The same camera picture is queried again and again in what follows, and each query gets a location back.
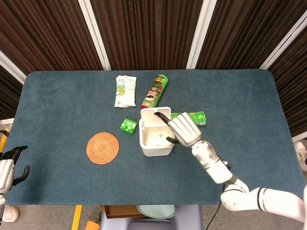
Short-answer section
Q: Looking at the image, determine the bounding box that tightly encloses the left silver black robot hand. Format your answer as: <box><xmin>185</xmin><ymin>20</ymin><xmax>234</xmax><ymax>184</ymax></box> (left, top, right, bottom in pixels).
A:
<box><xmin>0</xmin><ymin>145</ymin><xmax>31</xmax><ymax>194</ymax></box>

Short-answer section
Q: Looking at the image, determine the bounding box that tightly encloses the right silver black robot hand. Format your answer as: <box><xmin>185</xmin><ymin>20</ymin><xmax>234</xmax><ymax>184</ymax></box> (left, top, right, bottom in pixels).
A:
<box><xmin>153</xmin><ymin>111</ymin><xmax>202</xmax><ymax>147</ymax></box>

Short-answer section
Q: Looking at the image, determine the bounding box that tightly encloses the white plastic open-lid container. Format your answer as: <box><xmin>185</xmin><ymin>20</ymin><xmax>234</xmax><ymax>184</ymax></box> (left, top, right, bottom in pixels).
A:
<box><xmin>139</xmin><ymin>107</ymin><xmax>177</xmax><ymax>157</ymax></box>

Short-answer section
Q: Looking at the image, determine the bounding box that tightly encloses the green lime chips tube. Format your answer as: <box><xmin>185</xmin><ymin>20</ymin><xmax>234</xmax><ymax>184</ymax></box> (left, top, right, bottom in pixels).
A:
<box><xmin>170</xmin><ymin>111</ymin><xmax>207</xmax><ymax>127</ymax></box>

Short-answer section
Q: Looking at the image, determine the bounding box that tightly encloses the yellow black stand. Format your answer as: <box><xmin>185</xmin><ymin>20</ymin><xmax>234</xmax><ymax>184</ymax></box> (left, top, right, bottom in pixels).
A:
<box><xmin>0</xmin><ymin>128</ymin><xmax>11</xmax><ymax>152</ymax></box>

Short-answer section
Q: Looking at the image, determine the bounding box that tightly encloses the green red chips tube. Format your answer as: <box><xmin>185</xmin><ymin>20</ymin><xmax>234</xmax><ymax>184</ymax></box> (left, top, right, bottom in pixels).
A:
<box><xmin>140</xmin><ymin>74</ymin><xmax>169</xmax><ymax>110</ymax></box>

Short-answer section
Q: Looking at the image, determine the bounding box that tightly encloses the green toy building block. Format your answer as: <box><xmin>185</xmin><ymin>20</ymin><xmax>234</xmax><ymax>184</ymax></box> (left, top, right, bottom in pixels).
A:
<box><xmin>120</xmin><ymin>117</ymin><xmax>138</xmax><ymax>136</ymax></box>

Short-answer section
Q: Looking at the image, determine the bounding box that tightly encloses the white green snack packet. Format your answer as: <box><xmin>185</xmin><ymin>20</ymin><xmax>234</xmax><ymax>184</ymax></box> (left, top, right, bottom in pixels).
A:
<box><xmin>114</xmin><ymin>75</ymin><xmax>137</xmax><ymax>108</ymax></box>

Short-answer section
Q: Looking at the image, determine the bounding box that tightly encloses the blue felt table mat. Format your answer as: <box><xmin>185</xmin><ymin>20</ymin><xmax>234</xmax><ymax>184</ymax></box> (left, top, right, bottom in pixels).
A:
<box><xmin>4</xmin><ymin>69</ymin><xmax>295</xmax><ymax>206</ymax></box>

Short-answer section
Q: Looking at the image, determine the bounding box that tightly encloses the orange woven round coaster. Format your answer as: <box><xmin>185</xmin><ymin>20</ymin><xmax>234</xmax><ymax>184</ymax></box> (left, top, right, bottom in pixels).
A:
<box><xmin>86</xmin><ymin>132</ymin><xmax>120</xmax><ymax>165</ymax></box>

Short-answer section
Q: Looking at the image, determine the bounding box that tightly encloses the yellow floor strip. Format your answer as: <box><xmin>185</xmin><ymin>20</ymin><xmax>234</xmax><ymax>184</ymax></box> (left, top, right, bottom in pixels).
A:
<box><xmin>71</xmin><ymin>205</ymin><xmax>83</xmax><ymax>230</ymax></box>

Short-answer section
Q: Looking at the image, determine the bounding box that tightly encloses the pale green round plate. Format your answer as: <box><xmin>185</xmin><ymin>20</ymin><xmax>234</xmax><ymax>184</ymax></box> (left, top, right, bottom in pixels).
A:
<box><xmin>136</xmin><ymin>205</ymin><xmax>177</xmax><ymax>219</ymax></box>

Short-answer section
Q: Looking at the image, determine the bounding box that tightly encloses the lavender plastic stool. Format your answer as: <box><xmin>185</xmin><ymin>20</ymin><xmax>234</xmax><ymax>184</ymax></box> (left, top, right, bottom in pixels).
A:
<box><xmin>99</xmin><ymin>205</ymin><xmax>204</xmax><ymax>230</ymax></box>

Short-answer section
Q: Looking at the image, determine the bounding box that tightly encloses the orange object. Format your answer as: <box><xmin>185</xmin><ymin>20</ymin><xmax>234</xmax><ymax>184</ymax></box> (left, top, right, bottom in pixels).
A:
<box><xmin>84</xmin><ymin>220</ymin><xmax>100</xmax><ymax>230</ymax></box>

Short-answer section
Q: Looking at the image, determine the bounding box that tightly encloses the brown cardboard box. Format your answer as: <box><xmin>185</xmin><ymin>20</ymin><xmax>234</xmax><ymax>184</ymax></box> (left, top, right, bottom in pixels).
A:
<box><xmin>99</xmin><ymin>205</ymin><xmax>147</xmax><ymax>219</ymax></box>

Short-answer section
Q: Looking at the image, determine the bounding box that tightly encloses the white pink shoe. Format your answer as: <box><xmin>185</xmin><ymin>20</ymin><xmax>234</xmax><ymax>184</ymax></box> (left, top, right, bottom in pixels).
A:
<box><xmin>294</xmin><ymin>140</ymin><xmax>307</xmax><ymax>173</ymax></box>

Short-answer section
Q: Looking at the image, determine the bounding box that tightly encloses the black cable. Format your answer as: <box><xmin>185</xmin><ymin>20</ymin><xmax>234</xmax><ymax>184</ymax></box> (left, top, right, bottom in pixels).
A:
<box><xmin>205</xmin><ymin>183</ymin><xmax>226</xmax><ymax>230</ymax></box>

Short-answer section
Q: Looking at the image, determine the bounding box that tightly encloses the white partition post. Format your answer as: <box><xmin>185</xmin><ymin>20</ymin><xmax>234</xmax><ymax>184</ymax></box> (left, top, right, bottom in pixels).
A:
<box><xmin>186</xmin><ymin>0</ymin><xmax>218</xmax><ymax>69</ymax></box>
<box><xmin>78</xmin><ymin>0</ymin><xmax>111</xmax><ymax>70</ymax></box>
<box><xmin>260</xmin><ymin>11</ymin><xmax>307</xmax><ymax>70</ymax></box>
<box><xmin>0</xmin><ymin>50</ymin><xmax>27</xmax><ymax>84</ymax></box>

